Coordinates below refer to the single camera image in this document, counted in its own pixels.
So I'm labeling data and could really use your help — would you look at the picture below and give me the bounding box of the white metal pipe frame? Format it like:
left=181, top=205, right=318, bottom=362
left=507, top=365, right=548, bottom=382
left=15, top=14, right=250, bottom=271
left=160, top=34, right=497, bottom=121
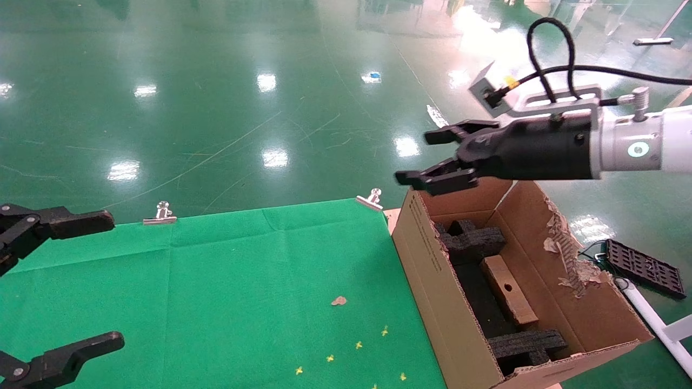
left=616, top=277, right=692, bottom=379

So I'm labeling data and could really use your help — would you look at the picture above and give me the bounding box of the large green table cloth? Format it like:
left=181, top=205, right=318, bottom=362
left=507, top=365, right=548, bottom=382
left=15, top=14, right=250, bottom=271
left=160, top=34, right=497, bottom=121
left=0, top=198, right=449, bottom=389

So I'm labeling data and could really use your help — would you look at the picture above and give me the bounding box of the thick black camera cable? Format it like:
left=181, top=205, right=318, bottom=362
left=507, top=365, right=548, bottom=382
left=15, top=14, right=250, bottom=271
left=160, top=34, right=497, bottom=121
left=505, top=17, right=692, bottom=104

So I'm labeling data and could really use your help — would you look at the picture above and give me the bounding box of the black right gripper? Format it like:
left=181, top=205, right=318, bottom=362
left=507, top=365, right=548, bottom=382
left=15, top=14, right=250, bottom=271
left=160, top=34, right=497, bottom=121
left=394, top=113, right=596, bottom=197

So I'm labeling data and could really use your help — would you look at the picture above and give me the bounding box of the black foam carton liner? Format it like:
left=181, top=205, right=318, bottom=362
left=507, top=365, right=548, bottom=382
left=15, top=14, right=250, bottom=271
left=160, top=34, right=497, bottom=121
left=453, top=259, right=523, bottom=339

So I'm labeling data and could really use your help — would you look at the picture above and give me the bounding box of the silver binder clip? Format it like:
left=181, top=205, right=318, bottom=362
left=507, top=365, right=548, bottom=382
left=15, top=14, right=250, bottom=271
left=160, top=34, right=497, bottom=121
left=355, top=188, right=384, bottom=211
left=143, top=201, right=178, bottom=225

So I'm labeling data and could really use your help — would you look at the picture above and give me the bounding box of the brown cardboard box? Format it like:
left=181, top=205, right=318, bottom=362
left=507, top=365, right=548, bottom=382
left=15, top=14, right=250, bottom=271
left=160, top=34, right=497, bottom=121
left=480, top=255, right=540, bottom=326

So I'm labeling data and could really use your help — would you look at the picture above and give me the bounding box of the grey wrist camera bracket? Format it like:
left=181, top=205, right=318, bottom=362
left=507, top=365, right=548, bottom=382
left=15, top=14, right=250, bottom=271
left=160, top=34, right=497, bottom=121
left=468, top=61, right=604, bottom=121

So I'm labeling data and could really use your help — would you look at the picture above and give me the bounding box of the black grid tray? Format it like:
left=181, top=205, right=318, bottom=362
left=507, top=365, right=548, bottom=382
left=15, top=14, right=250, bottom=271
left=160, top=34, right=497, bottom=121
left=603, top=238, right=687, bottom=299

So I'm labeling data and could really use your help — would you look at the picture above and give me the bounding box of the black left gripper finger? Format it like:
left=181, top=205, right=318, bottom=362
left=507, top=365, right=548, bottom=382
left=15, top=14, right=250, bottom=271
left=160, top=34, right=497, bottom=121
left=0, top=204, right=116, bottom=277
left=0, top=331, right=125, bottom=389

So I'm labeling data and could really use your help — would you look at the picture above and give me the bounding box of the large open cardboard carton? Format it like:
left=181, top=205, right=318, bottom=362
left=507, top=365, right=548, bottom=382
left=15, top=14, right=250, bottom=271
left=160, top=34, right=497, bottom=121
left=391, top=177, right=655, bottom=389

